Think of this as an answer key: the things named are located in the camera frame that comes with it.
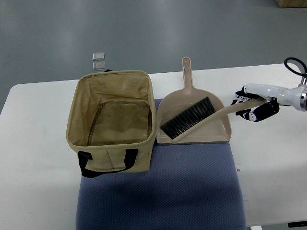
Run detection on upper metal floor plate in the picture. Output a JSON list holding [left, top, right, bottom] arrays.
[[92, 52, 105, 61]]

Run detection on beige brush black bristles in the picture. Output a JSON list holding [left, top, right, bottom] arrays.
[[157, 97, 267, 144]]

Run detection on cardboard box corner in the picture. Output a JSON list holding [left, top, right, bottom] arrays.
[[275, 0, 307, 8]]

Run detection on beige plastic dustpan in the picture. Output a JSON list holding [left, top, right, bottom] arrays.
[[156, 57, 231, 144]]

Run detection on blue padded mat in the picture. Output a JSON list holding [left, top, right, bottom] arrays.
[[75, 98, 247, 230]]

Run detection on yellow fabric bag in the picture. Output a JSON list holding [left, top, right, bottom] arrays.
[[66, 70, 156, 178]]

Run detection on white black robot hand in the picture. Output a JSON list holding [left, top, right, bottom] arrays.
[[232, 83, 307, 122]]

